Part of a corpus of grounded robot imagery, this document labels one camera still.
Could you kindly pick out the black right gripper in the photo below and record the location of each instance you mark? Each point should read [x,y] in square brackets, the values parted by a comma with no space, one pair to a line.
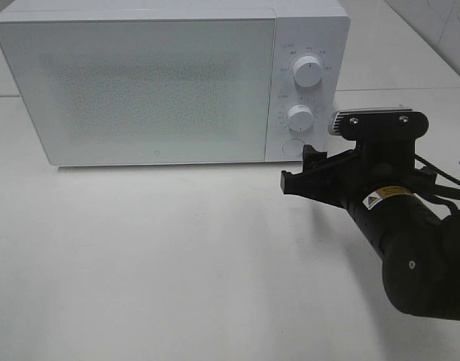
[378,170]

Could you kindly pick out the round white door button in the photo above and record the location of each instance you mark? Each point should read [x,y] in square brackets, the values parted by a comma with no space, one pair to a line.
[293,148]

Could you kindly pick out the white microwave knob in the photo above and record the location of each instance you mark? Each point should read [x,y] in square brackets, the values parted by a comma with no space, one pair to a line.
[307,71]
[300,118]

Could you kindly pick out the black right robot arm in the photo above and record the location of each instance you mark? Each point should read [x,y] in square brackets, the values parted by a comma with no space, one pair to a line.
[419,249]

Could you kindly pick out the white microwave oven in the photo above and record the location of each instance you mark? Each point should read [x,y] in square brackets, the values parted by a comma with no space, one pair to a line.
[301,28]

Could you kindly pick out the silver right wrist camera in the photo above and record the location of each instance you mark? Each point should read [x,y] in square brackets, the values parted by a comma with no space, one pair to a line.
[356,115]

